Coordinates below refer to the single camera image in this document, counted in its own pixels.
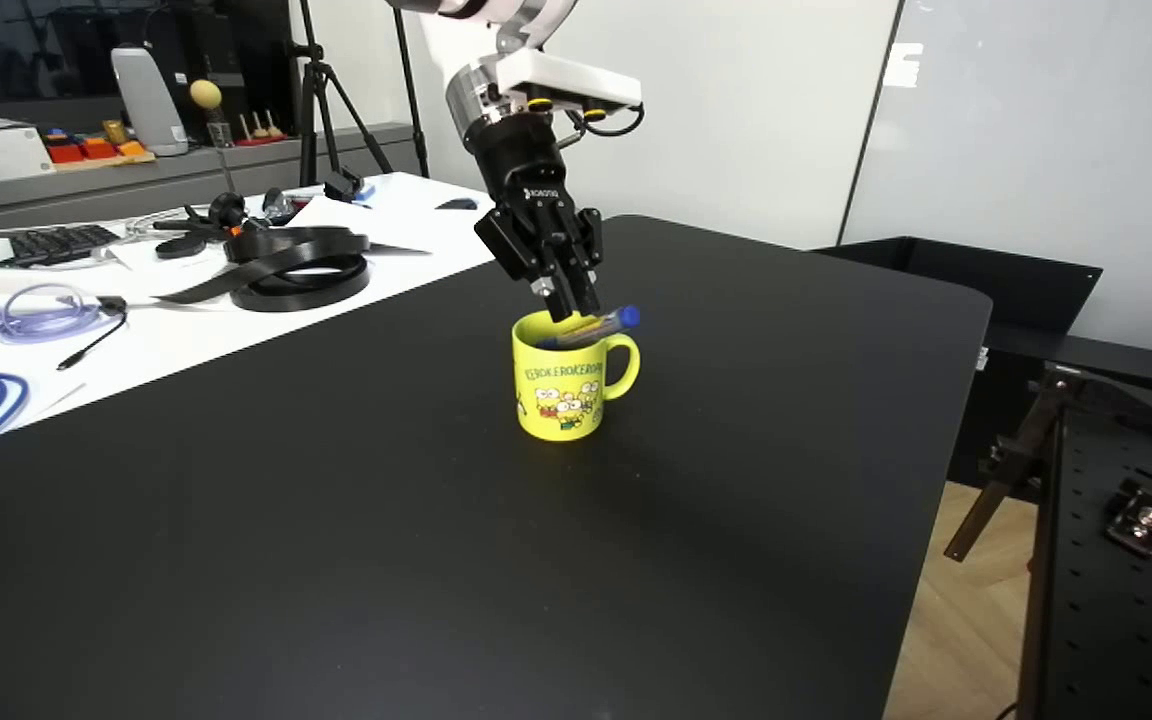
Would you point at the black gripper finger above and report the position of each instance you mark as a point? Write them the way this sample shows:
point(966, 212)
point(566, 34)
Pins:
point(557, 293)
point(587, 280)

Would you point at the black tripod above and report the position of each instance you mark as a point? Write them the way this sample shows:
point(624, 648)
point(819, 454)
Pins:
point(323, 86)

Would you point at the yellow ball on stand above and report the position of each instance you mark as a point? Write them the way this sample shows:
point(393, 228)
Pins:
point(209, 102)

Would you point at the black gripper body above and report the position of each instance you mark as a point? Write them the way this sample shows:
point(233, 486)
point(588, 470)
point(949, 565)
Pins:
point(535, 227)

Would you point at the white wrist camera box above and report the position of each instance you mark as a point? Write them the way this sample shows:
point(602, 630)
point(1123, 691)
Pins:
point(566, 79)

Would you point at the grey curved device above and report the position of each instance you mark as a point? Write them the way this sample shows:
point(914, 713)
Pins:
point(149, 102)

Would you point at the clear plastic tubing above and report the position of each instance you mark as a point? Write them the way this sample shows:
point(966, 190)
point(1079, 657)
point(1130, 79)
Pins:
point(45, 313)

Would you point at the yellow cartoon mug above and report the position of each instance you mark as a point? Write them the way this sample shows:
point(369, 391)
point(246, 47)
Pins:
point(566, 374)

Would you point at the black computer mouse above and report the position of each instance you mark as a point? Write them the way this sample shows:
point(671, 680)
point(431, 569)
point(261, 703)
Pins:
point(459, 206)

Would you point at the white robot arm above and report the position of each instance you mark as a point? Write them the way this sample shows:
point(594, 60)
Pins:
point(514, 110)

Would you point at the blue white marker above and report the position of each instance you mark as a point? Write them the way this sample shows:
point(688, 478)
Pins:
point(620, 318)

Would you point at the black side table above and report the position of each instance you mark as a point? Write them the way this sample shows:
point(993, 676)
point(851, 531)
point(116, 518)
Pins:
point(1064, 435)

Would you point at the black keyboard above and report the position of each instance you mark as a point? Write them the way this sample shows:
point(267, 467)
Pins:
point(59, 246)

